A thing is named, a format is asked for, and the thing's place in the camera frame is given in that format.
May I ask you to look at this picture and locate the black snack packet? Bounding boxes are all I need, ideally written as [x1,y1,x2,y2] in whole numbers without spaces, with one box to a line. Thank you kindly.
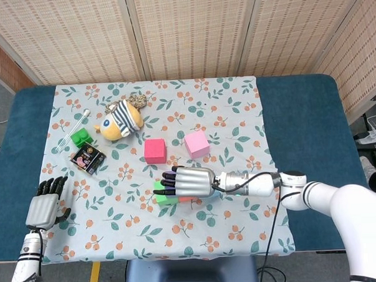
[69,140,108,177]

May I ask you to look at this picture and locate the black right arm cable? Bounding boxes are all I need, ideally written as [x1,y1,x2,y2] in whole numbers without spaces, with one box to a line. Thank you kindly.
[210,170,288,282]

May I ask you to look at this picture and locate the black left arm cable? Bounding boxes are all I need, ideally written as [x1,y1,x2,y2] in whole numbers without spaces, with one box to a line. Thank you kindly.
[29,226,67,282]

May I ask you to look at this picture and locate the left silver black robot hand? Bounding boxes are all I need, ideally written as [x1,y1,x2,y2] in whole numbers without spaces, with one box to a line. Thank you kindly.
[23,175,73,231]

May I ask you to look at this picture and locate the white shoe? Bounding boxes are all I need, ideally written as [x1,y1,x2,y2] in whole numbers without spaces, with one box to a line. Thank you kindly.
[359,155,376,180]

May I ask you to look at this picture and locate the pink foam cube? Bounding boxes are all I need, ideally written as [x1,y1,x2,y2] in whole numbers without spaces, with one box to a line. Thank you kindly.
[183,129,211,160]

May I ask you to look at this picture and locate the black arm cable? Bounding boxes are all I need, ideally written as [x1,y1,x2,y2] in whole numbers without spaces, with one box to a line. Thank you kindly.
[29,226,67,282]
[210,170,288,282]

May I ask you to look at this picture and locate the yellow plush toy striped shirt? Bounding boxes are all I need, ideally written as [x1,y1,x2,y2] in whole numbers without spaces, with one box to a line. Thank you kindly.
[92,98,145,143]

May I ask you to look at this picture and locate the purple foam cube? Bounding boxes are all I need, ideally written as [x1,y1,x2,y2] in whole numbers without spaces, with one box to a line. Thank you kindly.
[159,168,180,198]

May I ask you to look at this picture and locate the white power cable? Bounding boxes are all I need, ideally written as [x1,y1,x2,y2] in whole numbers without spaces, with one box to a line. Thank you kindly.
[363,114,376,135]

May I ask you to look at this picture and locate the floral print tablecloth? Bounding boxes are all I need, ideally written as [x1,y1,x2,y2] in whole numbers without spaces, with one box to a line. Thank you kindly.
[16,74,296,268]

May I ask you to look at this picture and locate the woven bamboo folding screen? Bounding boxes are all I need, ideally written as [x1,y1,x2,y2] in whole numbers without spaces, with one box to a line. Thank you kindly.
[0,0,376,140]

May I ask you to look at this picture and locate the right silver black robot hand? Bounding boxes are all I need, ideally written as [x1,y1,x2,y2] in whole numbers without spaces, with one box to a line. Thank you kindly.
[152,163,217,201]

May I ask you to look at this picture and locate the green toy brick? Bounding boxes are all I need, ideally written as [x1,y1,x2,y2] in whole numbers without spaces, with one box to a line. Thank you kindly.
[69,127,95,149]

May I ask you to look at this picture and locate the red foam cube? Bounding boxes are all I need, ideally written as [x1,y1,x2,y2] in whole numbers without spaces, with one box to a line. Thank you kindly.
[143,138,168,165]

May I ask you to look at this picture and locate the white power strip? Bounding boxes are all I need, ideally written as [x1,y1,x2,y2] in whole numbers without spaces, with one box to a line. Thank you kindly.
[354,132,376,145]

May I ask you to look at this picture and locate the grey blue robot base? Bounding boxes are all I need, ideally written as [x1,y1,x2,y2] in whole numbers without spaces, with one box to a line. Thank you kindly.
[123,253,260,282]

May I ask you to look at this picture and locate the green foam cube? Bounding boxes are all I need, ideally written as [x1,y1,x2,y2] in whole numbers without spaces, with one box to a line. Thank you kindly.
[153,180,181,207]

